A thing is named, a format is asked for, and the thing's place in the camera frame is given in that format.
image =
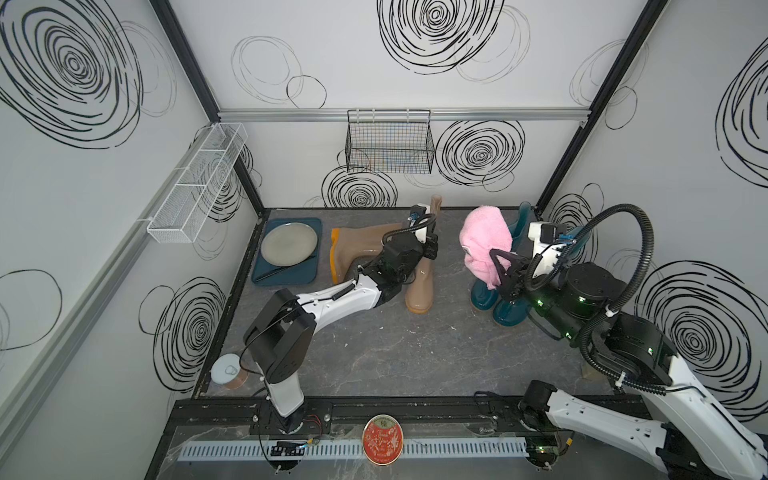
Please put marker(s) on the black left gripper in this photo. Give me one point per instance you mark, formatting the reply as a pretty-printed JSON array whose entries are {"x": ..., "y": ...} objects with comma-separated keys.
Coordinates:
[{"x": 428, "y": 248}]

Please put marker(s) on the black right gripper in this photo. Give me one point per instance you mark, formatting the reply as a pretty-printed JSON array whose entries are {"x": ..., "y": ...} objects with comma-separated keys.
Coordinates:
[{"x": 510, "y": 274}]

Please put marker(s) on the beige rubber boot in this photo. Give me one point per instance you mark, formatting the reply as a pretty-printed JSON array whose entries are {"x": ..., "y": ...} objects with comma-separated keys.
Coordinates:
[
  {"x": 348, "y": 244},
  {"x": 419, "y": 296}
]

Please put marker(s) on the green rubber boot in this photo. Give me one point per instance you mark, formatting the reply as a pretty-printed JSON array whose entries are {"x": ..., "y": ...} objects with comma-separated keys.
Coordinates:
[
  {"x": 481, "y": 297},
  {"x": 513, "y": 306}
]

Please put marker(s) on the pink microfiber cloth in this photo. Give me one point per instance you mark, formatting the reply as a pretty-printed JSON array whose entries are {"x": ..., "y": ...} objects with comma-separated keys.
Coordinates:
[{"x": 483, "y": 230}]

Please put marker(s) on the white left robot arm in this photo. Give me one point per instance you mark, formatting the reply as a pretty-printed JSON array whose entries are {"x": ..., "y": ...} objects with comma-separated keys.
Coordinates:
[{"x": 278, "y": 339}]

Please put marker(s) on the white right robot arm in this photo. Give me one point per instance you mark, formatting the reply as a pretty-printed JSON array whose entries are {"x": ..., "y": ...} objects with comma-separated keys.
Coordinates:
[{"x": 692, "y": 434}]

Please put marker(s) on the grey round plate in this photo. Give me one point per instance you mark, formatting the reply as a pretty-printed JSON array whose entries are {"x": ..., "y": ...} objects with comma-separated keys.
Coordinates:
[{"x": 288, "y": 244}]

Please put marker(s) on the black knife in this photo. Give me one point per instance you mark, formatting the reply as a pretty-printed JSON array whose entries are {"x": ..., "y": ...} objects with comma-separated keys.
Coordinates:
[{"x": 279, "y": 270}]

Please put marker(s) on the teal rectangular tray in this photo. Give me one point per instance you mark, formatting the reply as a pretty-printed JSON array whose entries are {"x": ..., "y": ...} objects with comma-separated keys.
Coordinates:
[{"x": 301, "y": 275}]

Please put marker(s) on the copper tape roll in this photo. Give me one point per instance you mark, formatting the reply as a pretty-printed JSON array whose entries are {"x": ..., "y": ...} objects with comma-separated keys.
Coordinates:
[{"x": 227, "y": 372}]

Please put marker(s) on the black wire basket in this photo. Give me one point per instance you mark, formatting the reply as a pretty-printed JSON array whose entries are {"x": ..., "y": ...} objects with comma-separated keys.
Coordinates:
[{"x": 390, "y": 147}]

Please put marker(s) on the grey wall rail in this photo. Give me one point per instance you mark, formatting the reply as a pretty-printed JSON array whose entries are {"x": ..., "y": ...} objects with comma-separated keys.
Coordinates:
[{"x": 578, "y": 114}]

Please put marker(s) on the white slotted cable duct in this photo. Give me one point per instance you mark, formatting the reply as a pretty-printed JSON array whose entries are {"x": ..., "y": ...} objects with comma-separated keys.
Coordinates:
[{"x": 350, "y": 449}]

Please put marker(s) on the white wire shelf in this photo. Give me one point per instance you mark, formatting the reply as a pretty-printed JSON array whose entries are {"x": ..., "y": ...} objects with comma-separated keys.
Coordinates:
[{"x": 191, "y": 200}]

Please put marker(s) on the black mounting rail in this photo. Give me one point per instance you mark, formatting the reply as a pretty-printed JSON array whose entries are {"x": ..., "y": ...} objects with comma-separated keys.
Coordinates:
[{"x": 323, "y": 414}]

